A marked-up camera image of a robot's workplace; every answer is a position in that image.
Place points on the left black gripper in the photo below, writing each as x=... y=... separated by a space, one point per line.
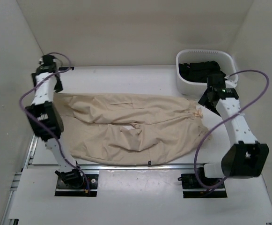
x=58 y=87

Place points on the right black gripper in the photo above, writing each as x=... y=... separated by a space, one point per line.
x=203 y=101

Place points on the beige trousers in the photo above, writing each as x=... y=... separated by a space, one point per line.
x=129 y=129

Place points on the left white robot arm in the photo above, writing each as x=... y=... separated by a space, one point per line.
x=47 y=124

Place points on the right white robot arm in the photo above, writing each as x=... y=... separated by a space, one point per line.
x=246 y=156

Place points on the black trousers in basket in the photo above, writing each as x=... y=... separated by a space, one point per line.
x=198 y=72

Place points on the white plastic basket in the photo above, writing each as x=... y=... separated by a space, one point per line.
x=197 y=89

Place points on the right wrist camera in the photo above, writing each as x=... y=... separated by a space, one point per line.
x=216 y=81

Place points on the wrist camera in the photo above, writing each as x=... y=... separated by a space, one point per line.
x=47 y=60
x=216 y=81

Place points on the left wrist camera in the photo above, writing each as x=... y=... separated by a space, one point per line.
x=47 y=60

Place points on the aluminium frame rail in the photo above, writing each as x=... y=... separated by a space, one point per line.
x=30 y=152

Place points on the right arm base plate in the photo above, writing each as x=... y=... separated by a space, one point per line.
x=193 y=190

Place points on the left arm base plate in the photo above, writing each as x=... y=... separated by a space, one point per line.
x=73 y=184

